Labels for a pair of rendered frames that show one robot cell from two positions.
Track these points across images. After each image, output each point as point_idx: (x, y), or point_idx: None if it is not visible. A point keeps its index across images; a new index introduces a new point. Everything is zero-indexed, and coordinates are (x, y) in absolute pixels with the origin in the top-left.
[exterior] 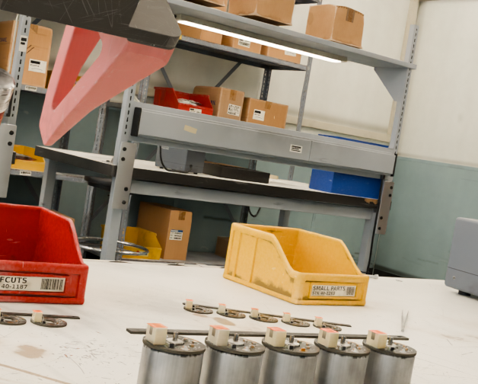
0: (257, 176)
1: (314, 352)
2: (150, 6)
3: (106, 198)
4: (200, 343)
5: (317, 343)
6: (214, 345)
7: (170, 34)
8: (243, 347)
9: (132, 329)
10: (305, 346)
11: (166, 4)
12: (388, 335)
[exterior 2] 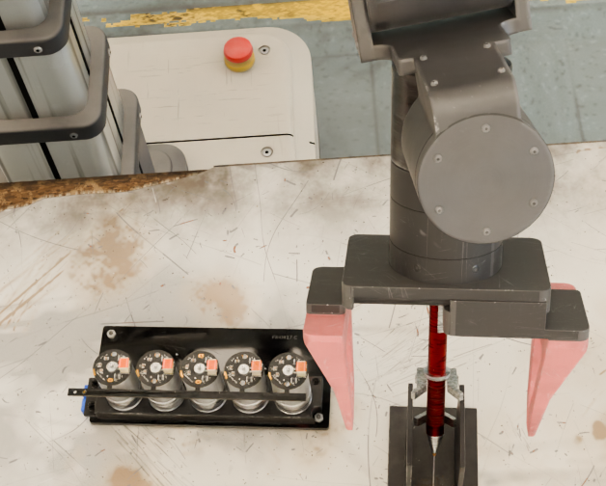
0: None
1: (194, 352)
2: (327, 281)
3: None
4: (269, 368)
5: (173, 371)
6: (262, 364)
7: (323, 266)
8: (243, 360)
9: (302, 397)
10: (194, 360)
11: (312, 283)
12: (83, 393)
